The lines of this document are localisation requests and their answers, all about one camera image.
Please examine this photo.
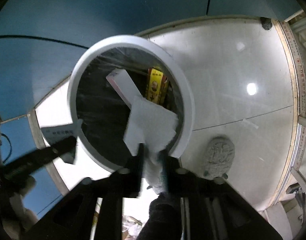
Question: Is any grey torn paper piece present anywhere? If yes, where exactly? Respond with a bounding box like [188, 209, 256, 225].
[123, 96, 178, 194]

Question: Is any white paper scrap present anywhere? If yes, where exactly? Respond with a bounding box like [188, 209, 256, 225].
[41, 119, 82, 145]

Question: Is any yellow maroon seasoning box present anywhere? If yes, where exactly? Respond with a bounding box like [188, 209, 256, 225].
[145, 68, 169, 105]

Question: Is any white medicine box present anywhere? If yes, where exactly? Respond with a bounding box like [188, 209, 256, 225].
[106, 69, 141, 109]

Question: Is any grey slipper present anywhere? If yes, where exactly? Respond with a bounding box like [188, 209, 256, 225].
[203, 137, 235, 180]

